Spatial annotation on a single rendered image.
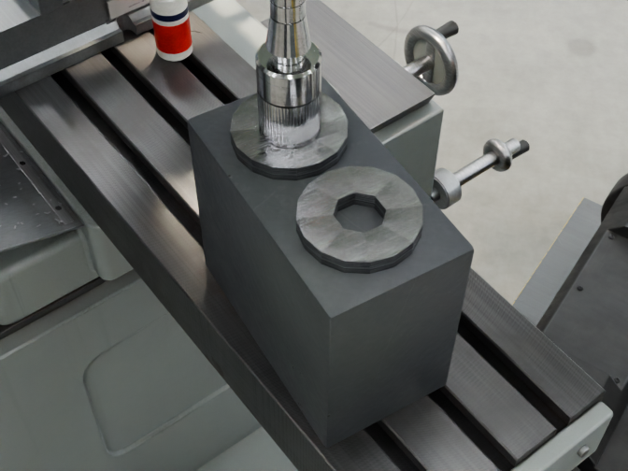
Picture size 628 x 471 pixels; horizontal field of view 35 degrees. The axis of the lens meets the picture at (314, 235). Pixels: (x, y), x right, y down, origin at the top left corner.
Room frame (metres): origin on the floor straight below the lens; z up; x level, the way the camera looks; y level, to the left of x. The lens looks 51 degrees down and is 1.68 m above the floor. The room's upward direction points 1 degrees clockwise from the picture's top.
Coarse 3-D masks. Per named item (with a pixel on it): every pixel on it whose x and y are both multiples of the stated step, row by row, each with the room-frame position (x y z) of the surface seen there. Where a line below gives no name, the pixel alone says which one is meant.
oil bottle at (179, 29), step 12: (156, 0) 0.84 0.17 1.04; (168, 0) 0.84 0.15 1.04; (180, 0) 0.85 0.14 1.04; (156, 12) 0.84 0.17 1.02; (168, 12) 0.84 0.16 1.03; (180, 12) 0.85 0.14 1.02; (156, 24) 0.85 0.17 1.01; (168, 24) 0.84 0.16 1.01; (180, 24) 0.84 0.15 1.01; (156, 36) 0.85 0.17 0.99; (168, 36) 0.84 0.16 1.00; (180, 36) 0.84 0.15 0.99; (156, 48) 0.86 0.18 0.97; (168, 48) 0.84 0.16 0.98; (180, 48) 0.84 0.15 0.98; (192, 48) 0.86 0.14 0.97; (168, 60) 0.84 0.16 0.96
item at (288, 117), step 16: (256, 80) 0.53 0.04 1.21; (320, 80) 0.53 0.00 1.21; (272, 96) 0.52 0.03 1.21; (288, 96) 0.51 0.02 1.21; (304, 96) 0.52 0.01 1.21; (320, 96) 0.53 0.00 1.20; (272, 112) 0.52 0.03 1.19; (288, 112) 0.51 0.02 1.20; (304, 112) 0.52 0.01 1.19; (320, 112) 0.53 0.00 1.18; (272, 128) 0.52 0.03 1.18; (288, 128) 0.51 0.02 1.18; (304, 128) 0.52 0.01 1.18; (320, 128) 0.53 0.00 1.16; (288, 144) 0.51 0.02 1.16; (304, 144) 0.52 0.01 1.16
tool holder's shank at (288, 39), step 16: (272, 0) 0.53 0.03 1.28; (288, 0) 0.52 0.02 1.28; (304, 0) 0.53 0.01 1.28; (272, 16) 0.53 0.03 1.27; (288, 16) 0.52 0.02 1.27; (304, 16) 0.53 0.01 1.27; (272, 32) 0.53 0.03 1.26; (288, 32) 0.52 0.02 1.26; (304, 32) 0.53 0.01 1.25; (272, 48) 0.53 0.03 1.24; (288, 48) 0.52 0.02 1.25; (304, 48) 0.53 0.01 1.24
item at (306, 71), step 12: (264, 48) 0.54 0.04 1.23; (312, 48) 0.54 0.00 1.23; (264, 60) 0.53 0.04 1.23; (312, 60) 0.53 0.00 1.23; (264, 72) 0.52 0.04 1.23; (276, 72) 0.52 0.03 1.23; (288, 72) 0.52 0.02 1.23; (300, 72) 0.52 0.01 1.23; (312, 72) 0.52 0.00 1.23; (276, 84) 0.51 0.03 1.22; (288, 84) 0.51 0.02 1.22; (300, 84) 0.51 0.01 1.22
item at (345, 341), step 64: (192, 128) 0.55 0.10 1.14; (256, 128) 0.53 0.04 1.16; (256, 192) 0.48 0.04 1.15; (320, 192) 0.47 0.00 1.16; (384, 192) 0.47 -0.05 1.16; (256, 256) 0.46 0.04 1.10; (320, 256) 0.42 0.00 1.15; (384, 256) 0.41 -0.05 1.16; (448, 256) 0.42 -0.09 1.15; (256, 320) 0.47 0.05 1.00; (320, 320) 0.38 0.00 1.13; (384, 320) 0.39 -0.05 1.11; (448, 320) 0.42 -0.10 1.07; (320, 384) 0.38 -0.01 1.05; (384, 384) 0.40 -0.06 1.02
